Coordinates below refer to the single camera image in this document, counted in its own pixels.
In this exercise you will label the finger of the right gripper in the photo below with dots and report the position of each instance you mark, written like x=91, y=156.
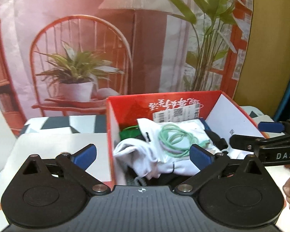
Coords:
x=273, y=127
x=247, y=143

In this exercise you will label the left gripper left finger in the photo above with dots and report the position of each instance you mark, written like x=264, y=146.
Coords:
x=74, y=168

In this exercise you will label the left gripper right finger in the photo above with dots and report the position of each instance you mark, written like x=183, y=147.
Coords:
x=210, y=166

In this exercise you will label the black white sock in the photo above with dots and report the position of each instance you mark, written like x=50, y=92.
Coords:
x=218, y=142

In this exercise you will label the printed living room backdrop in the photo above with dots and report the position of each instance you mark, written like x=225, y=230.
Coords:
x=65, y=57

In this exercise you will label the white patterned tablecloth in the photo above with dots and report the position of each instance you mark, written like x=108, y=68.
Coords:
x=48, y=137

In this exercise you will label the red strawberry cardboard box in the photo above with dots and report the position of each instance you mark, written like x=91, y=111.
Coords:
x=219, y=111

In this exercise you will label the green fabric item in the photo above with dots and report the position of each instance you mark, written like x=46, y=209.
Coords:
x=130, y=132

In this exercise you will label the yellow wooden board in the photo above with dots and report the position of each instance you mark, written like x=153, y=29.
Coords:
x=266, y=70

